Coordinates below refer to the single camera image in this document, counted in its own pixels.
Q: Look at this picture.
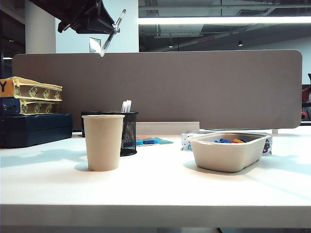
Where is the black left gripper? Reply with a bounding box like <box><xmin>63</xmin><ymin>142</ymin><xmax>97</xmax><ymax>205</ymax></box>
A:
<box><xmin>28</xmin><ymin>0</ymin><xmax>115</xmax><ymax>34</ymax></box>

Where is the clear black ballpoint pen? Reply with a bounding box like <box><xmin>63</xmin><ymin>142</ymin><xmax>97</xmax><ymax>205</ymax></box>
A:
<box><xmin>99</xmin><ymin>9</ymin><xmax>127</xmax><ymax>58</ymax></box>

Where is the black cylinder container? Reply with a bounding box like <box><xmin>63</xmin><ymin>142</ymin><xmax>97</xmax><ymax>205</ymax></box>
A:
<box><xmin>81</xmin><ymin>111</ymin><xmax>103</xmax><ymax>138</ymax></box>

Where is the black mesh pen holder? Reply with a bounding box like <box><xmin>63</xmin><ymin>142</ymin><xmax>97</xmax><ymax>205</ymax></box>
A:
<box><xmin>103</xmin><ymin>111</ymin><xmax>139</xmax><ymax>156</ymax></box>

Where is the white round column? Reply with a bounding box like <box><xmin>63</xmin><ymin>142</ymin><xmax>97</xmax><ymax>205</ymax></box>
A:
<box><xmin>25</xmin><ymin>0</ymin><xmax>57</xmax><ymax>54</ymax></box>

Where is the orange-ended yellow box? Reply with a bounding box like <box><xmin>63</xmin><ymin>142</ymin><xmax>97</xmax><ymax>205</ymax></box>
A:
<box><xmin>0</xmin><ymin>76</ymin><xmax>63</xmax><ymax>101</ymax></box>

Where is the blue-ended yellow box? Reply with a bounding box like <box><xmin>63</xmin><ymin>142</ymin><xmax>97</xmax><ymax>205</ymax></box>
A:
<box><xmin>0</xmin><ymin>97</ymin><xmax>63</xmax><ymax>116</ymax></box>

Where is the navy plastic case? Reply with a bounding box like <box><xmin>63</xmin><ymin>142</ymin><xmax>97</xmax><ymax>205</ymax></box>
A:
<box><xmin>0</xmin><ymin>113</ymin><xmax>73</xmax><ymax>149</ymax></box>

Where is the beige paper cup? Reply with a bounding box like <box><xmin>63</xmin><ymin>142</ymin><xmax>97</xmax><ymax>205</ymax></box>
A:
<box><xmin>82</xmin><ymin>114</ymin><xmax>125</xmax><ymax>172</ymax></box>

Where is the brown fabric desk divider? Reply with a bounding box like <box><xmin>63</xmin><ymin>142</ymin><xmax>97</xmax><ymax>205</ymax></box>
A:
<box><xmin>12</xmin><ymin>50</ymin><xmax>304</xmax><ymax>130</ymax></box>

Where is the long ceiling light strip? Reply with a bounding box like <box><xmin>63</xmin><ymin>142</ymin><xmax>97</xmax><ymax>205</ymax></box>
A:
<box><xmin>138</xmin><ymin>16</ymin><xmax>311</xmax><ymax>25</ymax></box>

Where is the teal letter packet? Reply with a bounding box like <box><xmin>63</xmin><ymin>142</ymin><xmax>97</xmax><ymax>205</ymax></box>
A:
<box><xmin>135</xmin><ymin>136</ymin><xmax>174</xmax><ymax>146</ymax></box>

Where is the clear plastic chip box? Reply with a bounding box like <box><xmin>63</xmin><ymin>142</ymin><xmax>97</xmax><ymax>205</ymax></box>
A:
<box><xmin>181</xmin><ymin>130</ymin><xmax>273</xmax><ymax>156</ymax></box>

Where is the beige pulp tray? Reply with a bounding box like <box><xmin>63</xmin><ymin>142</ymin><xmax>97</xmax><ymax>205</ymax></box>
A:
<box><xmin>188</xmin><ymin>132</ymin><xmax>272</xmax><ymax>173</ymax></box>

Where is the red black office chair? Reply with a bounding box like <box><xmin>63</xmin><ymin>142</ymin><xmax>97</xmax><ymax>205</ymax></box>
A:
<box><xmin>301</xmin><ymin>73</ymin><xmax>311</xmax><ymax>122</ymax></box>

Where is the silver wall sign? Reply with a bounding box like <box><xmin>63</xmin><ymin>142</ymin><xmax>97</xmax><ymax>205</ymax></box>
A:
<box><xmin>89</xmin><ymin>37</ymin><xmax>102</xmax><ymax>53</ymax></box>

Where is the beige cable trunking strip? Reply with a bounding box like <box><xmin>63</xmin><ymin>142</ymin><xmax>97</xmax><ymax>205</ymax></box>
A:
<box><xmin>136</xmin><ymin>121</ymin><xmax>201</xmax><ymax>136</ymax></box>

